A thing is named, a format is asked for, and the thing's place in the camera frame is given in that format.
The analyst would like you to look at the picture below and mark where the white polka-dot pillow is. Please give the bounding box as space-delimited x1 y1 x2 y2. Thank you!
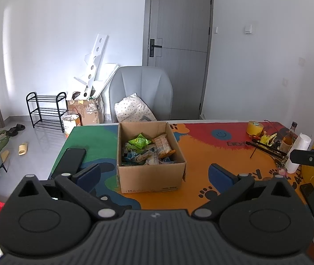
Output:
115 93 157 122

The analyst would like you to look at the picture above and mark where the black door handle lock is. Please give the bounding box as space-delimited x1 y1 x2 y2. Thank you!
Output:
148 39 163 58

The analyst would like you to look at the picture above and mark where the yellow-green clip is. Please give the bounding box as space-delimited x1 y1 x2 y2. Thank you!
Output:
260 133 278 145

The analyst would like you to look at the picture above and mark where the grey door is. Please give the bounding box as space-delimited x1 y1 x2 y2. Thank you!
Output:
143 0 214 120

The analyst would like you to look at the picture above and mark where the black smartphone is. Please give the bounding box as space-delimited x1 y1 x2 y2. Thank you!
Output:
50 148 87 180

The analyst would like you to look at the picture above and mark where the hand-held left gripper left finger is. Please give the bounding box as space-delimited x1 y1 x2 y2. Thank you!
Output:
16 163 119 222

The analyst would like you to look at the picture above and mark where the white foam board with holes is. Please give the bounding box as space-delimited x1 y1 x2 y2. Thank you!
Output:
74 34 109 97

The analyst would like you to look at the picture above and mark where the white paper towel roll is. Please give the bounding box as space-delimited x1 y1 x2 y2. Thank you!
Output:
284 133 312 174

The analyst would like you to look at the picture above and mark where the bright green snack packet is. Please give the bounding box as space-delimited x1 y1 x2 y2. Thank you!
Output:
128 134 152 150

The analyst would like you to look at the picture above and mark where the grey upholstered chair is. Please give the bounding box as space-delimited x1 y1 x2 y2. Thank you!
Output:
102 66 173 123

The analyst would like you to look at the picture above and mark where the white bread roll packet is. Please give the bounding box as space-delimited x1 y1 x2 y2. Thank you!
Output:
144 152 160 165

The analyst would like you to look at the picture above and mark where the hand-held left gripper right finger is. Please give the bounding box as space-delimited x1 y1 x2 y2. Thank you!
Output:
191 163 298 223

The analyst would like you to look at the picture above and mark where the taped brown cardboard box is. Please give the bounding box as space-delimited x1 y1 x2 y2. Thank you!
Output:
66 98 105 126

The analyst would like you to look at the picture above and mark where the white bucket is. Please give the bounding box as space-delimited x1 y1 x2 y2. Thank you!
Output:
63 113 81 137

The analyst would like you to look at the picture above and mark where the blue snack packet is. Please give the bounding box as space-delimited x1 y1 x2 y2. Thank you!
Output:
122 150 138 162

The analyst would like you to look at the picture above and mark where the folded black tripod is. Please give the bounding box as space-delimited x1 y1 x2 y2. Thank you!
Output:
245 138 289 159

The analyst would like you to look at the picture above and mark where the orange bread loaf packet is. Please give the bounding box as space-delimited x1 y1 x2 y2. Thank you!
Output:
153 134 176 158

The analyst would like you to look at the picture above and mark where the pair of dark slippers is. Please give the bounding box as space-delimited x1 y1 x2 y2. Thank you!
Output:
6 124 25 136

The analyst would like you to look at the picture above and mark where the yellow tape roll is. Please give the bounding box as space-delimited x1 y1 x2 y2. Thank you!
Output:
246 121 264 137

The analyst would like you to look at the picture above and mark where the green floor mat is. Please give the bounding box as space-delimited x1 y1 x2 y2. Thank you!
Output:
0 130 10 151

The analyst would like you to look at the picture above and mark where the flat white foam board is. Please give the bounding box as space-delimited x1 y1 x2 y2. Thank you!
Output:
93 63 119 97

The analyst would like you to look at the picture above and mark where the small pink trinket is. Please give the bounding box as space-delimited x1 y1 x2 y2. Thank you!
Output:
273 168 289 180

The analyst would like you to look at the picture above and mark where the brown glass bottle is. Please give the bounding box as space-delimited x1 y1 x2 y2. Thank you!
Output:
279 121 298 153

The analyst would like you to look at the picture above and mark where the black metal shoe rack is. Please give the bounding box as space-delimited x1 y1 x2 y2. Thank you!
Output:
26 92 67 133

